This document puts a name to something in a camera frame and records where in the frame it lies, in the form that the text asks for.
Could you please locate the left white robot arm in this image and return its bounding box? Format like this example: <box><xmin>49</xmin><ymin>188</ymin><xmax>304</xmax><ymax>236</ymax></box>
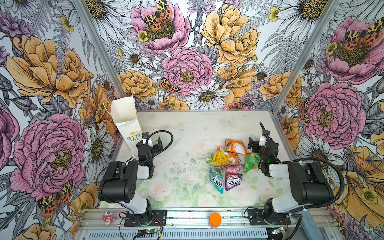
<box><xmin>98</xmin><ymin>133</ymin><xmax>163</xmax><ymax>227</ymax></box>

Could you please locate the grey blue padded object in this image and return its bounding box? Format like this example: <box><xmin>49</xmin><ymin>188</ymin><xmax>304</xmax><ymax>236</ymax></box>
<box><xmin>298</xmin><ymin>211</ymin><xmax>322</xmax><ymax>240</ymax></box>

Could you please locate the left green circuit board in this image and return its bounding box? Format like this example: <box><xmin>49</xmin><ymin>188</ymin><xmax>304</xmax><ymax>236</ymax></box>
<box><xmin>138</xmin><ymin>228</ymin><xmax>161</xmax><ymax>235</ymax></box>

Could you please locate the right black corrugated cable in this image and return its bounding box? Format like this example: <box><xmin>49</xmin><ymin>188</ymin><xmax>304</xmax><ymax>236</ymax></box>
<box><xmin>259</xmin><ymin>122</ymin><xmax>346</xmax><ymax>210</ymax></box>

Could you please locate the green circuit board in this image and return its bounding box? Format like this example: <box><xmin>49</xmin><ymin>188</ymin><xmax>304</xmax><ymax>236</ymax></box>
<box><xmin>138</xmin><ymin>228</ymin><xmax>161</xmax><ymax>235</ymax></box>
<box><xmin>271</xmin><ymin>227</ymin><xmax>286</xmax><ymax>235</ymax></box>

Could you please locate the orange white snack packet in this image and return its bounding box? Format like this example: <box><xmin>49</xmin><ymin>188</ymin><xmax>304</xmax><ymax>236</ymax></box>
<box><xmin>218</xmin><ymin>146</ymin><xmax>242</xmax><ymax>164</ymax></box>

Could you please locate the right green circuit board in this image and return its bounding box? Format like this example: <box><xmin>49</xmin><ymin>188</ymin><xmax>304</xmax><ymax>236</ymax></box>
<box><xmin>271</xmin><ymin>227</ymin><xmax>286</xmax><ymax>235</ymax></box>

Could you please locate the orange snack packet rear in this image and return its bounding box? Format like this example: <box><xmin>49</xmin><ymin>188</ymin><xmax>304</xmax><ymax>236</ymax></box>
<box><xmin>225</xmin><ymin>139</ymin><xmax>248</xmax><ymax>156</ymax></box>

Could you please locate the yellow snack packet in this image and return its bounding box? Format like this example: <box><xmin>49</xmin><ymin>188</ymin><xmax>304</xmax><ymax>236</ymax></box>
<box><xmin>212</xmin><ymin>150</ymin><xmax>231</xmax><ymax>166</ymax></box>

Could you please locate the white paper bag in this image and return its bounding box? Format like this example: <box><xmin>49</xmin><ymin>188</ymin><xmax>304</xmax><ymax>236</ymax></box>
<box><xmin>111</xmin><ymin>95</ymin><xmax>143</xmax><ymax>151</ymax></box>

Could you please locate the aluminium front rail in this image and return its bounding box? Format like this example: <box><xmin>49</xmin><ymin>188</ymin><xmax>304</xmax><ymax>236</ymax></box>
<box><xmin>79</xmin><ymin>207</ymin><xmax>335</xmax><ymax>231</ymax></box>

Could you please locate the green snack packet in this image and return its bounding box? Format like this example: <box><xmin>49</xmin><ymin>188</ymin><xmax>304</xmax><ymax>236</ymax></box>
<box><xmin>244</xmin><ymin>153</ymin><xmax>261</xmax><ymax>173</ymax></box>

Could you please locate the orange round button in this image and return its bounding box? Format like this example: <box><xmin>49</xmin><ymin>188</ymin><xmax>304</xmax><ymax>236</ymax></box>
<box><xmin>209</xmin><ymin>212</ymin><xmax>222</xmax><ymax>229</ymax></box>

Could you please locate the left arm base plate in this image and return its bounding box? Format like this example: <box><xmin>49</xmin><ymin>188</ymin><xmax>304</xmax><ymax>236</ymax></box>
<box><xmin>124</xmin><ymin>210</ymin><xmax>168</xmax><ymax>227</ymax></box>

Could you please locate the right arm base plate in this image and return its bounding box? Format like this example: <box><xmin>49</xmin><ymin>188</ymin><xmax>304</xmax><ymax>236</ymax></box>
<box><xmin>245</xmin><ymin>208</ymin><xmax>291</xmax><ymax>226</ymax></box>

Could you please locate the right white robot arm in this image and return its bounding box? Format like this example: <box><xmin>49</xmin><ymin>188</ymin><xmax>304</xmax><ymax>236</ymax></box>
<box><xmin>245</xmin><ymin>132</ymin><xmax>334</xmax><ymax>226</ymax></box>

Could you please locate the teal Fox's candy bag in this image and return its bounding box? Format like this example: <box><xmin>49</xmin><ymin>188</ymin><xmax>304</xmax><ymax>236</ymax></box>
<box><xmin>210</xmin><ymin>166</ymin><xmax>225</xmax><ymax>194</ymax></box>

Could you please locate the pink white small toy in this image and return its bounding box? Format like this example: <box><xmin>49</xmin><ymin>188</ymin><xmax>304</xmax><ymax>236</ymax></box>
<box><xmin>103</xmin><ymin>211</ymin><xmax>116</xmax><ymax>225</ymax></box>

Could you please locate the purple Fox's candy bag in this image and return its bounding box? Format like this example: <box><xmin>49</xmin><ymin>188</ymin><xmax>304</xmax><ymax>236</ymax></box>
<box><xmin>224</xmin><ymin>164</ymin><xmax>245</xmax><ymax>191</ymax></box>

